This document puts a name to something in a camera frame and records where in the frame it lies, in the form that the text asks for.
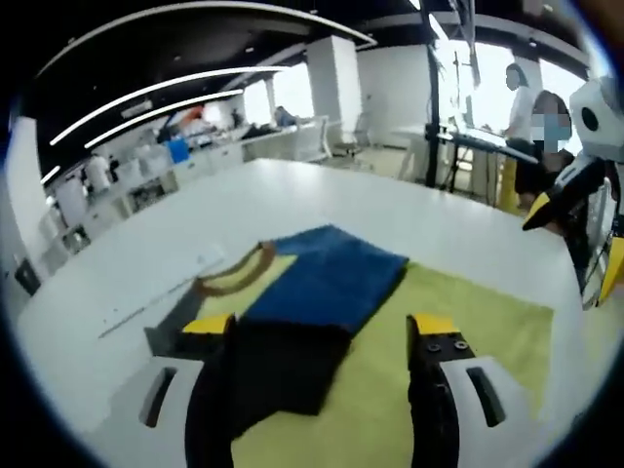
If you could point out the short ceiling light strip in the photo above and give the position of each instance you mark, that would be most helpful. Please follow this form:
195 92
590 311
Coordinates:
161 114

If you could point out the blue crate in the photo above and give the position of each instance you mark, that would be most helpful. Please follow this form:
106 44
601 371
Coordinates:
178 153

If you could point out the white counter cabinets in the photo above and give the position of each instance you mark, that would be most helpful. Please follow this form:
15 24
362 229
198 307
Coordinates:
161 180

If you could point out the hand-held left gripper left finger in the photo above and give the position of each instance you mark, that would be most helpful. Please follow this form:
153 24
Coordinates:
205 390

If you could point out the black stand post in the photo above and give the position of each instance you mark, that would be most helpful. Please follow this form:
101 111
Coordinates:
433 107

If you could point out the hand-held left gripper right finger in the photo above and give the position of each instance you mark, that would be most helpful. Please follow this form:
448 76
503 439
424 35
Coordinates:
434 390

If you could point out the long ceiling light strip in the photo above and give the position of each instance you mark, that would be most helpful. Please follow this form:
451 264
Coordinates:
161 92

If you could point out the yellow blue black garment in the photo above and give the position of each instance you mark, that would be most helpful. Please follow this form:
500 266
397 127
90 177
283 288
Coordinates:
439 341

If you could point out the white office chair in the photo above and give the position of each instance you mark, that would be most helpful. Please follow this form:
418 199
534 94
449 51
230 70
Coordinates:
356 136

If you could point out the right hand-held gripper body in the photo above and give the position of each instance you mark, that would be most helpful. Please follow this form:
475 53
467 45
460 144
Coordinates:
604 122

